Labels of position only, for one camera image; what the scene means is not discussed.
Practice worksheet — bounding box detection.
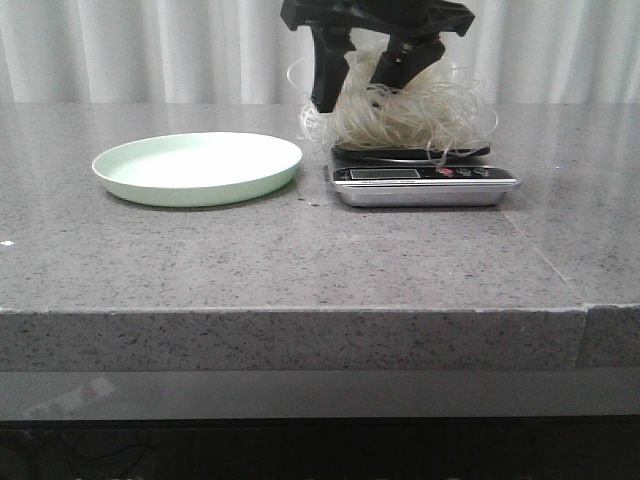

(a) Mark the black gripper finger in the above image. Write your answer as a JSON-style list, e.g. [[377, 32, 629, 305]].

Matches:
[[311, 25, 355, 113], [369, 34, 445, 89]]

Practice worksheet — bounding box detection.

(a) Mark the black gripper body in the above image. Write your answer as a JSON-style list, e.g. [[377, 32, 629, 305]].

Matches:
[[280, 1, 475, 36]]

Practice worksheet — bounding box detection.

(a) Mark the white vermicelli noodle bundle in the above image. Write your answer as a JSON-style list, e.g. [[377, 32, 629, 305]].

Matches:
[[298, 45, 499, 163]]

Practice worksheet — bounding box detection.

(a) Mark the black silver kitchen scale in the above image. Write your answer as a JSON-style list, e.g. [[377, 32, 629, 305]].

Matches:
[[329, 145, 520, 207]]

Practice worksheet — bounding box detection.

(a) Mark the light green round plate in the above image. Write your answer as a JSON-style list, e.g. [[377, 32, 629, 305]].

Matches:
[[92, 132, 303, 207]]

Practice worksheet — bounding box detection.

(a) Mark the white pleated curtain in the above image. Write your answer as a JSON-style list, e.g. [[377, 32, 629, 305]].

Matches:
[[1, 1, 639, 104]]

